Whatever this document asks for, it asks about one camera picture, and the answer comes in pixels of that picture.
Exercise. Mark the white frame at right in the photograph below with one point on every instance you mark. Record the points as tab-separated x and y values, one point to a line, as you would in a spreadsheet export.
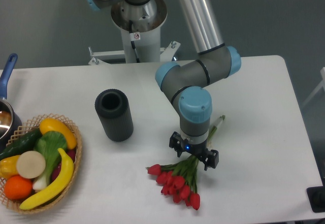
315	94

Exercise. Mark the red vegetable in basket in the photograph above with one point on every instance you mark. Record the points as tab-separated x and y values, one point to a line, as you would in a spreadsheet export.
66	166

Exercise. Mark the red tulip bouquet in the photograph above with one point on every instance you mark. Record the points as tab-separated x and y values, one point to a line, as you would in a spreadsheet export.
179	181

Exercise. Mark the black device at edge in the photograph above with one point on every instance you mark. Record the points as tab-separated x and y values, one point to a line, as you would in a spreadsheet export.
316	198

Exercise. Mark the yellow bell pepper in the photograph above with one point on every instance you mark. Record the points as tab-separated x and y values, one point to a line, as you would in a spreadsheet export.
8	167

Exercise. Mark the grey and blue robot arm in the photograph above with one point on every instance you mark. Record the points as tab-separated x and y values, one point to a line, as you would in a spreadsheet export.
185	72

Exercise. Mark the green cucumber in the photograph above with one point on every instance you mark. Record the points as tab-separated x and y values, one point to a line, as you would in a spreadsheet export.
23	144

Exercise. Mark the yellow banana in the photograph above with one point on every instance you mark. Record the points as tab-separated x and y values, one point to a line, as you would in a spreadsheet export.
45	195

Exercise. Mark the dark grey ribbed vase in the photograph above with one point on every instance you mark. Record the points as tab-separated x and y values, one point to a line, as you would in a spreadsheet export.
112	108

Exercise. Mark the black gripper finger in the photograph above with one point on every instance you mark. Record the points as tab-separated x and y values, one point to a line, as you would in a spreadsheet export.
211	159
175	142

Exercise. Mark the blue handled saucepan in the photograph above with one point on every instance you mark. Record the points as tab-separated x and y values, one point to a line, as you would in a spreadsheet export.
10	121

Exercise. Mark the beige round disc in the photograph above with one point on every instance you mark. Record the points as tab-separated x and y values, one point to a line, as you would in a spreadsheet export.
30	164

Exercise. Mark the orange fruit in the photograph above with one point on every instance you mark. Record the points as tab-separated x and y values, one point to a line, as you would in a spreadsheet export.
17	187

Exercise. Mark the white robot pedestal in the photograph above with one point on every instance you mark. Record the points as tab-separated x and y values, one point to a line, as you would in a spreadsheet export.
140	32

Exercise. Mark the woven wicker basket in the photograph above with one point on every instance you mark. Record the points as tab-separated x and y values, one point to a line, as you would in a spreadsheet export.
26	127

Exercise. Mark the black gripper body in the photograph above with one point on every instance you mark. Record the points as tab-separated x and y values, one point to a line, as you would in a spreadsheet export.
200	151

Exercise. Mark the green bok choy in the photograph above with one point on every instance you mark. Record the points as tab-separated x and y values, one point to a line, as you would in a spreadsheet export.
48	146

